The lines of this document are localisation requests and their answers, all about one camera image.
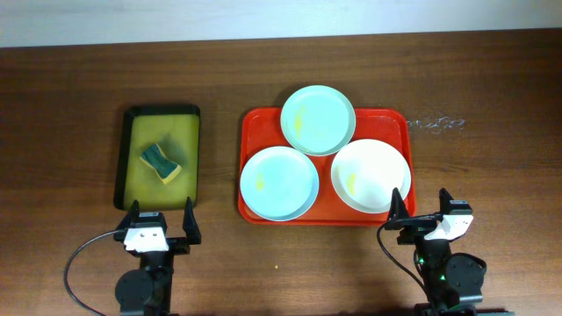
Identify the light blue plate top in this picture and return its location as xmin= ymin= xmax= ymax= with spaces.
xmin=280 ymin=85 xmax=357 ymax=156

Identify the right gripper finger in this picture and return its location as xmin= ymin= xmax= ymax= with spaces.
xmin=439 ymin=188 xmax=454 ymax=215
xmin=387 ymin=188 xmax=411 ymax=221

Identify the light blue plate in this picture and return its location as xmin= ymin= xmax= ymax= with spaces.
xmin=240 ymin=146 xmax=320 ymax=222
xmin=280 ymin=85 xmax=357 ymax=156

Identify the red plastic tray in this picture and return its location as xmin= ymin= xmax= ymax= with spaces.
xmin=240 ymin=107 xmax=413 ymax=226

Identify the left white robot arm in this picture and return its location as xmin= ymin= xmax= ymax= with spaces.
xmin=114 ymin=198 xmax=201 ymax=316

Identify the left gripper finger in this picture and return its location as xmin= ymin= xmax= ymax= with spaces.
xmin=182 ymin=197 xmax=201 ymax=244
xmin=124 ymin=200 xmax=140 ymax=226

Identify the black tray with yellow liquid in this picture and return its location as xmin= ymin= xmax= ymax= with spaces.
xmin=113 ymin=104 xmax=201 ymax=212

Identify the green yellow sponge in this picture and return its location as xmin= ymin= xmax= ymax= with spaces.
xmin=140 ymin=143 xmax=182 ymax=184

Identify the white plate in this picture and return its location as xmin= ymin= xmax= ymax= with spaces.
xmin=330 ymin=139 xmax=413 ymax=214

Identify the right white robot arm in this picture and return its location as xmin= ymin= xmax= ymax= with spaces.
xmin=377 ymin=188 xmax=486 ymax=316

